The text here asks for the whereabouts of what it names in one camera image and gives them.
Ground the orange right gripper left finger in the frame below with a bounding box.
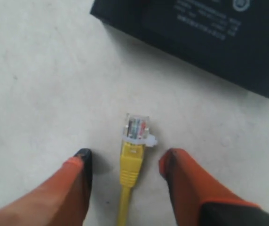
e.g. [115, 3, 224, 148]
[0, 148, 93, 226]

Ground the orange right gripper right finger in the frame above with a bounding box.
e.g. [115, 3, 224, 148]
[159, 148, 269, 226]

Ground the yellow ethernet cable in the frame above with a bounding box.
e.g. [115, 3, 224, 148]
[116, 113, 158, 226]

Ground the small black box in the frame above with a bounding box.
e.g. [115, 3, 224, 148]
[90, 0, 269, 98]

